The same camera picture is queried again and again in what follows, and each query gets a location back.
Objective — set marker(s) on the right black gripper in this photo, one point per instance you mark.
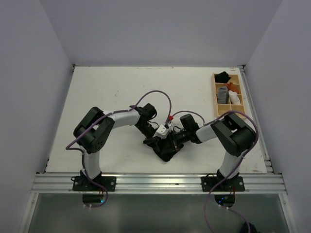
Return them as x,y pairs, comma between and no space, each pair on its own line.
175,145

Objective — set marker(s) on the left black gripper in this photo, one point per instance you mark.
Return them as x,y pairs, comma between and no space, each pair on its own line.
152,141

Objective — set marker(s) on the black underwear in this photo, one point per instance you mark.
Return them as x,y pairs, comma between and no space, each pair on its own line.
165,151

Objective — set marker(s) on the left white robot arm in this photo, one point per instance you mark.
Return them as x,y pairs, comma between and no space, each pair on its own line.
94,129

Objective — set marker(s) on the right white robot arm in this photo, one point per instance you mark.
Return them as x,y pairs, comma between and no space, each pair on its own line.
236,132

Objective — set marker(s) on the wooden compartment organizer tray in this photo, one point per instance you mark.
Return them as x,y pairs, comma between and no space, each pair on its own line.
220,109

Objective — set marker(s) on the grey patterned rolled cloth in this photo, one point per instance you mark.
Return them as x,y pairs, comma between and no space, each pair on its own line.
222,95

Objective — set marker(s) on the white rolled cloth in tray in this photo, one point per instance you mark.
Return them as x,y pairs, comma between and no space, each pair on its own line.
234,98

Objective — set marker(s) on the orange rolled cloth in tray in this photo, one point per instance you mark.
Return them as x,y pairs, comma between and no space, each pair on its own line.
232,87

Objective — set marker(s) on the black rolled cloth in tray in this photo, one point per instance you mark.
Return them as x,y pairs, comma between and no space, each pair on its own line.
222,77

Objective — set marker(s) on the black object bottom right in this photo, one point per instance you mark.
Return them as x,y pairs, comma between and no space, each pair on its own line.
248,228

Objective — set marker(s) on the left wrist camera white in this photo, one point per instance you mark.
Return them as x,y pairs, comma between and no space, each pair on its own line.
162,132

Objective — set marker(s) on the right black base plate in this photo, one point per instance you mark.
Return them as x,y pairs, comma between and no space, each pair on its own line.
222,185

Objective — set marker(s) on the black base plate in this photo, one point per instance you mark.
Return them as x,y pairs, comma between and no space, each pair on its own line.
81,183
222,185

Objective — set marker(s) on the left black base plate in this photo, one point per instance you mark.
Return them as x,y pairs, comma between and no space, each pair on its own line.
81,183

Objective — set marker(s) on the aluminium mounting rail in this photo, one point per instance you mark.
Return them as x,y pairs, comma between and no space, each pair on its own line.
146,183

